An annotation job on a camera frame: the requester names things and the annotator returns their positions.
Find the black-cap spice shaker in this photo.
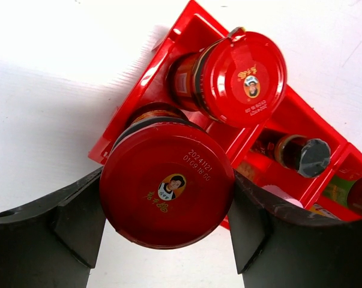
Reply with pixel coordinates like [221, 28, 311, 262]
[250, 128, 331, 178]

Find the red three-compartment plastic tray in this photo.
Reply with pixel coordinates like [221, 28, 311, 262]
[88, 1, 362, 221]

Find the red-cap brown spice jar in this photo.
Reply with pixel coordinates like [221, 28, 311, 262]
[99, 102, 234, 250]

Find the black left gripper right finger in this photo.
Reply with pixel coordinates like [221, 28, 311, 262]
[228, 173, 362, 287]

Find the pink-cap spice jar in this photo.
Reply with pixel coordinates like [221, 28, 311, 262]
[262, 184, 304, 208]

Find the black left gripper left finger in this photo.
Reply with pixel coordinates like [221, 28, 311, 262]
[0, 169, 106, 287]

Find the yellow-label dark sauce bottle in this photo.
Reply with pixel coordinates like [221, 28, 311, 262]
[309, 203, 341, 221]

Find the green-label red sauce bottle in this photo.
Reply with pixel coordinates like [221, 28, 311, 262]
[322, 176, 362, 216]

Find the red-cap dark sauce jar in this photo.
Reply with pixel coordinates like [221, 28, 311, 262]
[166, 27, 287, 128]

